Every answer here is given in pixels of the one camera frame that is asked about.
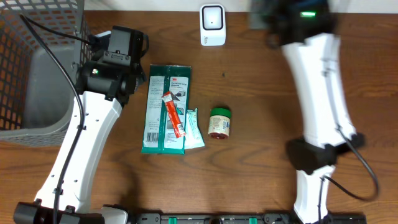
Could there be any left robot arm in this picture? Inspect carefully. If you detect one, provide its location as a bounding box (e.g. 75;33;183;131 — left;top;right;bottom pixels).
13;26;149;223

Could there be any green white package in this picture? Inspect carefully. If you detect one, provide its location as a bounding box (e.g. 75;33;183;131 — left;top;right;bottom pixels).
141;65;192;155

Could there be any green lid jar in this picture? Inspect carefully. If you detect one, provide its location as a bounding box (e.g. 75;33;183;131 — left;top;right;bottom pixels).
208;108;231;139

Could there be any grey plastic mesh basket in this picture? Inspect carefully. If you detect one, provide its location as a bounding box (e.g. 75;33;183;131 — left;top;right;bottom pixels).
1;0;92;146

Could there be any white barcode scanner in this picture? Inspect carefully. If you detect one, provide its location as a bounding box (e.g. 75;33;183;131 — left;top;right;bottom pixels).
199;4;226;47

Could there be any orange red stick sachet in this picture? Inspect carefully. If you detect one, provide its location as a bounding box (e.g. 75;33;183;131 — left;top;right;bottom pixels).
162;91;186;138

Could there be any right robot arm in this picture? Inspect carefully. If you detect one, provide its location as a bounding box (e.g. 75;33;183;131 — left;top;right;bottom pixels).
250;0;364;223

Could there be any light teal wipes packet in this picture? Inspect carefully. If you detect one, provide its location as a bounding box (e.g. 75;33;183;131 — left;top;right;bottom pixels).
184;108;205;150

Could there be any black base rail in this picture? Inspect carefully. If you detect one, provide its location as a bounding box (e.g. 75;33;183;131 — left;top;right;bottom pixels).
131;212;367;224

